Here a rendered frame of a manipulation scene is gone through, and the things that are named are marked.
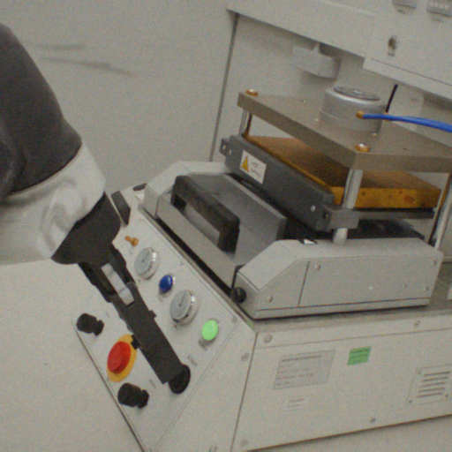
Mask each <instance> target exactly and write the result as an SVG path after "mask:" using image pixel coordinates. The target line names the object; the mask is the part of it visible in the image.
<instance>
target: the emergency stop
mask: <svg viewBox="0 0 452 452"><path fill-rule="evenodd" d="M130 356H131V348H130V344H129V343H127V342H124V341H120V342H117V343H115V344H114V345H113V347H112V348H111V350H110V352H109V355H108V361H107V362H108V368H109V370H110V371H111V372H112V373H121V372H122V371H123V370H124V369H125V368H126V367H127V365H128V362H129V360H130Z"/></svg>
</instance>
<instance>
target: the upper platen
mask: <svg viewBox="0 0 452 452"><path fill-rule="evenodd" d="M246 139H248V140H249V141H251V142H252V143H253V144H255V146H256V147H258V148H260V149H263V150H264V151H266V152H267V153H269V154H271V155H272V156H273V157H275V158H277V159H278V160H281V161H282V162H285V164H286V165H288V166H290V167H291V168H293V169H294V170H296V171H297V172H300V173H301V174H303V175H305V176H306V177H308V178H310V179H311V180H312V181H314V183H315V184H318V185H320V186H322V187H323V188H325V189H327V190H328V191H330V192H332V193H334V194H335V198H334V199H333V203H332V204H339V205H341V202H342V197H343V191H344V187H345V184H346V179H347V176H348V172H349V168H347V167H345V166H343V164H342V163H340V162H338V161H336V160H335V159H332V158H330V157H328V156H326V155H325V154H323V153H321V152H319V151H318V150H316V149H313V148H311V147H309V145H307V144H306V143H304V142H302V141H301V140H299V139H295V138H284V137H268V136H252V135H246ZM440 195H441V189H440V188H438V187H436V186H434V185H433V184H431V183H428V182H426V181H425V180H423V179H421V178H419V177H416V176H413V175H412V174H410V173H408V172H404V171H378V170H364V173H363V176H362V179H361V184H360V187H359V191H358V196H357V200H356V205H355V208H357V209H359V210H360V211H361V213H360V217H359V219H433V218H434V215H435V212H434V211H433V209H434V208H437V205H438V201H439V198H440Z"/></svg>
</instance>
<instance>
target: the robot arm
mask: <svg viewBox="0 0 452 452"><path fill-rule="evenodd" d="M106 181H107V180H106V178H105V176H104V175H103V174H102V171H101V169H100V168H98V166H97V163H96V162H95V160H94V158H93V156H92V155H91V153H90V151H89V150H88V148H87V144H86V143H85V141H84V140H83V139H82V138H81V137H80V135H79V134H77V132H76V131H75V130H74V128H73V127H72V126H71V125H70V124H69V123H68V122H67V121H66V120H65V119H64V116H63V114H62V110H61V108H60V105H59V103H58V100H57V97H56V94H55V92H54V91H53V89H51V88H50V86H49V84H48V83H47V81H46V79H45V78H44V76H43V75H42V73H41V71H40V69H39V68H38V66H36V65H35V62H34V60H33V59H32V58H31V56H30V55H29V53H28V52H27V51H26V49H25V47H24V45H22V44H21V43H20V41H19V40H18V38H17V37H16V36H15V34H14V33H13V31H12V30H11V28H10V27H7V26H5V25H4V24H2V23H0V266H6V265H14V264H21V263H27V262H34V261H40V260H49V259H52V260H53V261H54V262H55V263H57V264H60V265H74V264H77V265H78V267H79V268H80V269H81V271H83V272H84V273H85V277H86V278H87V279H88V281H89V282H90V283H91V284H92V285H93V286H95V287H96V289H97V290H98V291H99V292H101V294H102V296H103V298H104V299H105V301H106V302H107V303H111V304H112V305H113V306H114V307H115V309H116V310H117V313H119V314H118V316H119V318H120V319H122V320H123V321H124V322H125V324H126V327H127V330H128V331H129V332H131V333H132V335H131V338H132V341H131V342H130V344H131V345H132V347H133V349H134V350H137V349H139V350H140V351H141V353H142V355H143V356H144V358H145V359H146V361H147V362H148V363H149V366H150V367H151V369H152V370H153V372H154V373H155V374H156V375H157V377H158V378H159V380H160V381H161V384H162V385H164V384H165V383H167V381H168V380H170V379H171V378H174V377H175V376H177V375H178V374H179V373H181V372H182V371H183V370H184V369H185V368H184V365H183V364H182V362H181V360H180V359H179V357H178V356H177V354H176V352H175V351H174V349H173V347H172V345H170V343H169V341H168V340H167V338H166V336H165V335H164V333H163V331H162V329H161V328H160V326H159V325H158V324H157V322H156V320H155V318H156V317H157V315H156V314H155V311H154V310H152V309H151V310H149V309H148V307H147V305H146V303H145V302H144V300H143V298H142V296H141V295H140V292H139V286H138V285H137V283H136V282H135V280H133V278H132V275H131V273H130V272H129V270H128V268H127V267H126V261H125V259H124V256H123V254H122V253H121V252H120V251H119V249H118V248H115V246H114V245H113V243H112V242H113V240H114V239H115V237H117V235H118V233H119V231H120V229H121V218H120V215H119V214H118V212H117V210H116V209H115V208H114V207H113V205H112V204H111V202H110V199H109V197H108V195H107V193H106V192H105V191H104V188H105V185H106Z"/></svg>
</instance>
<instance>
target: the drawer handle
mask: <svg viewBox="0 0 452 452"><path fill-rule="evenodd" d="M169 203H171V204H172V205H173V206H186V204H187V205H189V206H190V207H192V208H193V209H194V210H195V211H196V212H197V213H198V214H199V215H201V216H202V217H203V218H204V220H205V221H206V222H208V223H210V224H211V225H212V226H213V227H214V228H215V229H216V230H217V231H219V232H220V233H219V239H218V244H217V247H218V248H219V249H220V250H236V248H237V240H238V234H239V224H240V221H239V218H238V216H236V215H235V214H234V213H233V212H231V211H230V210H229V209H228V208H226V207H225V206H224V205H223V204H221V203H220V202H219V201H218V200H217V199H216V198H215V197H214V196H213V195H211V194H210V193H209V192H206V191H205V190H204V189H203V188H202V187H200V186H199V185H198V184H196V183H195V181H194V180H193V179H192V178H190V177H189V176H186V175H178V176H176V179H175V183H174V184H173V190H172V195H171V201H170V202H169Z"/></svg>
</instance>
